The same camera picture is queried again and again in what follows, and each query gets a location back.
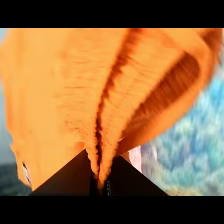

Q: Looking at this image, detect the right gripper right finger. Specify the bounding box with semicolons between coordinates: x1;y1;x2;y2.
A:
103;155;169;197

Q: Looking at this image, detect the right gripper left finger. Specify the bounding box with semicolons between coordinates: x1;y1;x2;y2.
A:
30;149;99;197

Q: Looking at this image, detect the orange garment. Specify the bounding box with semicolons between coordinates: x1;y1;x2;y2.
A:
0;28;224;192

